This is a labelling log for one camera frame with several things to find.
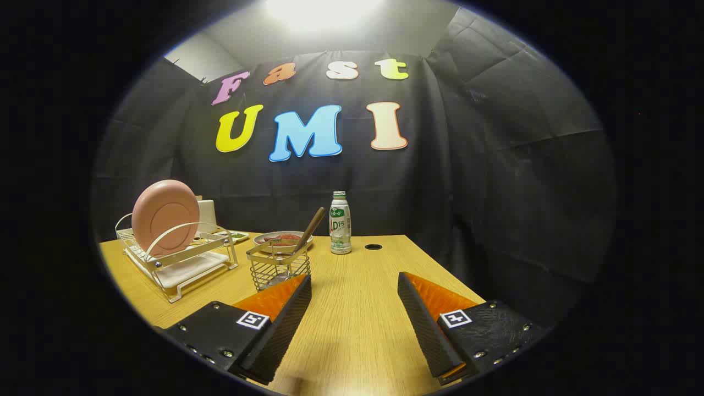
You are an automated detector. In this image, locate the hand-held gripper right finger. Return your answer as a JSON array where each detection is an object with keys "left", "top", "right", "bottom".
[{"left": 397, "top": 272, "right": 551, "bottom": 386}]

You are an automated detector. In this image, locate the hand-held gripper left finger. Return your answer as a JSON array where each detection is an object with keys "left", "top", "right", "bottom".
[{"left": 151, "top": 273, "right": 312, "bottom": 386}]

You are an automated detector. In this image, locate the metal wire basket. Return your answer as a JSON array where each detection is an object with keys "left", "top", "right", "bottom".
[{"left": 246, "top": 238, "right": 312, "bottom": 292}]

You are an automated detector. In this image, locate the white toaster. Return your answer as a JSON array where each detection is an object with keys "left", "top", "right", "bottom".
[{"left": 195, "top": 199, "right": 216, "bottom": 232}]

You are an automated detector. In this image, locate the pink plate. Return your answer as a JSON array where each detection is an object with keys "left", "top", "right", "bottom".
[{"left": 131, "top": 180, "right": 200, "bottom": 257}]

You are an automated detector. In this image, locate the spoon with wooden handle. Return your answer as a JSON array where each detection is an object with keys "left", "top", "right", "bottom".
[{"left": 264, "top": 207, "right": 326, "bottom": 289}]

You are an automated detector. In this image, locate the white wire dish rack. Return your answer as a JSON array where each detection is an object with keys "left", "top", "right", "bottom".
[{"left": 114, "top": 212, "right": 239, "bottom": 304}]

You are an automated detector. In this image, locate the beige plate with meat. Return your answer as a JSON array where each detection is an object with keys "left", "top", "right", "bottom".
[{"left": 254, "top": 231, "right": 314, "bottom": 254}]

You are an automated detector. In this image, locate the white drink bottle green cap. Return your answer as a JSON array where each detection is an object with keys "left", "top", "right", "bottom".
[{"left": 329, "top": 191, "right": 352, "bottom": 255}]

